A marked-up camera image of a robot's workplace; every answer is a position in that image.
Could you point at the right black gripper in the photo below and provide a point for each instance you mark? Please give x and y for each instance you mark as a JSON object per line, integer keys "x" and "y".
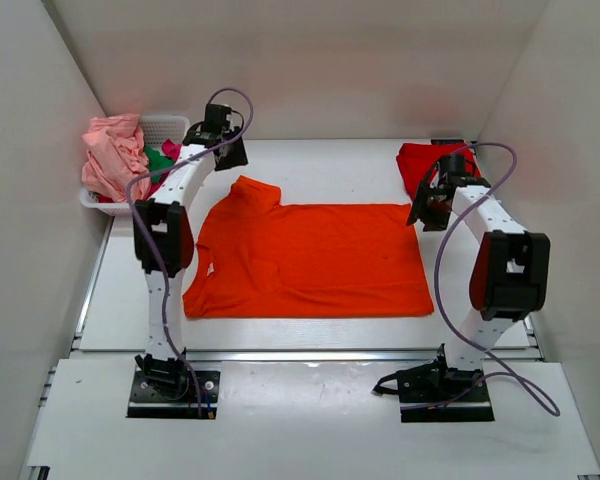
{"x": 429, "y": 223}

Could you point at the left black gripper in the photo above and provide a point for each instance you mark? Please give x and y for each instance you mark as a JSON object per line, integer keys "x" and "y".
{"x": 238, "y": 159}

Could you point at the orange t shirt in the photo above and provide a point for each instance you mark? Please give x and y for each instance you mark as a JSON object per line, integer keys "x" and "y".
{"x": 259, "y": 258}

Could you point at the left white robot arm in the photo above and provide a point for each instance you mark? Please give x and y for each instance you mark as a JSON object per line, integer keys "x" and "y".
{"x": 164, "y": 244}

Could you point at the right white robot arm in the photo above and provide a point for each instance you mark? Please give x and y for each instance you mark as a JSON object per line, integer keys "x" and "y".
{"x": 510, "y": 273}

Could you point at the folded red t shirt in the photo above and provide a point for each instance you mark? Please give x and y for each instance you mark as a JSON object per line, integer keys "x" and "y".
{"x": 414, "y": 161}

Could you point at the magenta t shirt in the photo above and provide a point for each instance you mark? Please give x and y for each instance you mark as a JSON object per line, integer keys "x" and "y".
{"x": 168, "y": 146}

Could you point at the green t shirt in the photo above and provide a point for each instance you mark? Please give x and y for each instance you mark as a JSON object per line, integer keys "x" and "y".
{"x": 157, "y": 161}

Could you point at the pink t shirt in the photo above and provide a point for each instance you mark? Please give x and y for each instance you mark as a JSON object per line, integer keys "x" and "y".
{"x": 115, "y": 155}

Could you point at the black bracket at wall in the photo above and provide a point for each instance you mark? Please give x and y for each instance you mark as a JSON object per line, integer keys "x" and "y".
{"x": 447, "y": 142}

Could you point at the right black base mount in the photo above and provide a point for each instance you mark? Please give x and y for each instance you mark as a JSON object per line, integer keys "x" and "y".
{"x": 434, "y": 392}

